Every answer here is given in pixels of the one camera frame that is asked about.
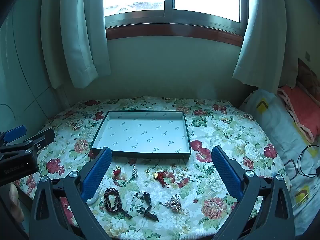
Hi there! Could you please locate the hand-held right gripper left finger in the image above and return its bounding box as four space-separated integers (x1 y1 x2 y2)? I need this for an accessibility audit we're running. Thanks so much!
29 147 113 240

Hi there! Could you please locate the white jade bangle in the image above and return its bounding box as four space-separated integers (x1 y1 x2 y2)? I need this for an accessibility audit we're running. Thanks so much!
86 192 99 205

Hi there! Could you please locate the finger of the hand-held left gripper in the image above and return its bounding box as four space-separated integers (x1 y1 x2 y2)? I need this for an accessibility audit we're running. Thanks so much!
0 126 27 145
0 128 56 155

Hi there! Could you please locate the green shallow box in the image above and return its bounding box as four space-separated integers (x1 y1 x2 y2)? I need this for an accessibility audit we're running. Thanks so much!
90 110 192 160

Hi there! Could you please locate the pearl gold brooch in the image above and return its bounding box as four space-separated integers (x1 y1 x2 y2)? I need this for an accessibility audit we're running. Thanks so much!
163 194 183 213

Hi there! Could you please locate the person's left hand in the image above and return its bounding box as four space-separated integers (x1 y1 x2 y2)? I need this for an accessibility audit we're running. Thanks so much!
9 184 25 223

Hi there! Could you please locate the pink blanket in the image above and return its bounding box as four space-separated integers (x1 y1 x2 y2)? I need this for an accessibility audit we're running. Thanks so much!
277 85 320 143

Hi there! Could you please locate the pale green curtain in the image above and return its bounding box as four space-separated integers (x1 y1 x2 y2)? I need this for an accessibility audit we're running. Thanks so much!
41 0 112 89
232 0 300 88

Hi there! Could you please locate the red knot gold charm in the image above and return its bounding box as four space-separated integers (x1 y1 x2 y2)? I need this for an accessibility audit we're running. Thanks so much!
153 170 171 189

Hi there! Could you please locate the white patterned pillow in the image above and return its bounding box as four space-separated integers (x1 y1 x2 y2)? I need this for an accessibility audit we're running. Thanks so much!
239 88 320 232

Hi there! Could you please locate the brown wooden headboard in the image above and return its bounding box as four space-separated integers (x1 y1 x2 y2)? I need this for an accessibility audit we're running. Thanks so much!
297 57 320 90

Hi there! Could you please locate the black gourd pendant necklace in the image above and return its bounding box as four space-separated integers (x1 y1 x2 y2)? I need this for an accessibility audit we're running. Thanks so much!
131 191 159 222

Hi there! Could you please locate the white cabinet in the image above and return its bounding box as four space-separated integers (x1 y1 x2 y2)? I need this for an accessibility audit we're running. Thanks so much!
0 11 64 135

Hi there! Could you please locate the floral bed sheet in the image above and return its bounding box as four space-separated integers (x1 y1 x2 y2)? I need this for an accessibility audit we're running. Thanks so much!
15 96 293 240

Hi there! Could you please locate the dark red bead bracelet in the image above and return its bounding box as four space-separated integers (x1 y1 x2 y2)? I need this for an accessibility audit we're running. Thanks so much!
104 187 133 220

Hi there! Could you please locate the black cable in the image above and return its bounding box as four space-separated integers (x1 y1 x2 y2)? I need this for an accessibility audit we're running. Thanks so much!
284 144 320 181

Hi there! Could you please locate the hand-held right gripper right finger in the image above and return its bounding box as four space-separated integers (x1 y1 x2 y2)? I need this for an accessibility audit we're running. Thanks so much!
212 145 295 240

